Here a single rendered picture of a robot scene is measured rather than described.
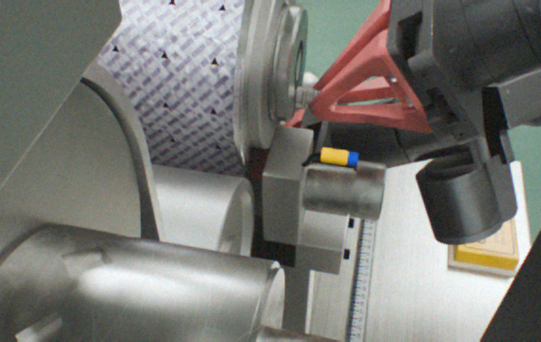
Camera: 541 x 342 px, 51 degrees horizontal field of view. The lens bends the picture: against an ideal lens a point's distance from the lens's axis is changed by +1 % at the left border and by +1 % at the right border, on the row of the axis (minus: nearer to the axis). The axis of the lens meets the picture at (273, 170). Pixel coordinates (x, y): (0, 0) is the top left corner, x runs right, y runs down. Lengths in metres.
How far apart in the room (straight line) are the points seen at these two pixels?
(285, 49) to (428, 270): 0.43
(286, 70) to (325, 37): 2.36
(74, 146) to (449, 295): 0.58
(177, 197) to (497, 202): 0.28
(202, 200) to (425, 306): 0.42
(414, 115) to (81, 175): 0.23
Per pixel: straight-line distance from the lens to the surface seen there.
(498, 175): 0.50
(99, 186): 0.18
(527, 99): 0.48
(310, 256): 0.43
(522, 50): 0.32
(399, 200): 0.77
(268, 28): 0.33
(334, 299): 0.67
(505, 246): 0.73
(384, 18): 0.35
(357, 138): 0.47
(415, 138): 0.46
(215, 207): 0.31
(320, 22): 2.80
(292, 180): 0.37
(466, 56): 0.32
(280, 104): 0.35
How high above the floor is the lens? 1.47
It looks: 46 degrees down
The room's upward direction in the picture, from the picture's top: straight up
